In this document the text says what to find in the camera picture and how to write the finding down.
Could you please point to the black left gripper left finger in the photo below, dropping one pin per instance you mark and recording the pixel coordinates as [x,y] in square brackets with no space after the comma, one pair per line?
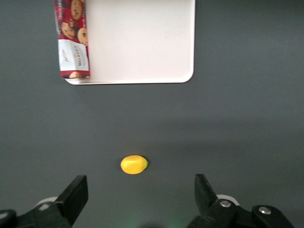
[71,199]

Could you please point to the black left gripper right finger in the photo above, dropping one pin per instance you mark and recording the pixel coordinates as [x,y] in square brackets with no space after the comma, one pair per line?
[206,199]

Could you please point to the red cookie box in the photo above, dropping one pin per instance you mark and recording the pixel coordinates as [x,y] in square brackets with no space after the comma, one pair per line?
[72,47]

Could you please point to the white rectangular tray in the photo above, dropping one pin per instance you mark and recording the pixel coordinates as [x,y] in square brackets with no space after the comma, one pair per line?
[142,40]

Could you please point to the yellow lemon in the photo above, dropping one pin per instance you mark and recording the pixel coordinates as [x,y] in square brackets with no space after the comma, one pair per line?
[133,164]

